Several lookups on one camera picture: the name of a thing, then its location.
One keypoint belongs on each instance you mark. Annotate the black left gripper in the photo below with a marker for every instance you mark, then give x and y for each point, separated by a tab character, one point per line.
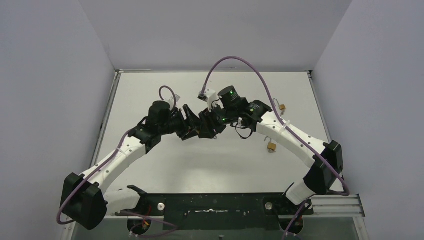
182	123

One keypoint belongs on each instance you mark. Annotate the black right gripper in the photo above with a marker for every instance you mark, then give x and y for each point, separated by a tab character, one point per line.
209	125

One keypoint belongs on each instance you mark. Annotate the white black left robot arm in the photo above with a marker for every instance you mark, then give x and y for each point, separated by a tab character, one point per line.
83	197

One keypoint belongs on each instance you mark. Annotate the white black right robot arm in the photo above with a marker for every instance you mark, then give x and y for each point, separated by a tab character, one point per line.
324	160

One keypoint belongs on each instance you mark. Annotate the small brass padlock middle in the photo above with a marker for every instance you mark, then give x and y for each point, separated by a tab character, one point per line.
271	147

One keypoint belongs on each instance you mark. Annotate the small brass padlock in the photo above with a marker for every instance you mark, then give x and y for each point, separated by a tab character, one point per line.
281	107
271	147

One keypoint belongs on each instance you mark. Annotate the small brass padlock far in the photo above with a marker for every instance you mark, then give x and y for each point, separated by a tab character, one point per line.
281	107

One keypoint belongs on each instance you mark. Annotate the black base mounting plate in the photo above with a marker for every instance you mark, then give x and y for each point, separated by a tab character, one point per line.
215	211

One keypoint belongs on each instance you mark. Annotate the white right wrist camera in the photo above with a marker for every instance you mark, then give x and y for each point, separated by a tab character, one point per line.
210	97

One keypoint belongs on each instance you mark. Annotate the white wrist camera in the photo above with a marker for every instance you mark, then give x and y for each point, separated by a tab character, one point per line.
210	97
173	101

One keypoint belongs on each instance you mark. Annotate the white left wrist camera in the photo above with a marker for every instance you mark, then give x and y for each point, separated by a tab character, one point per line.
173	101

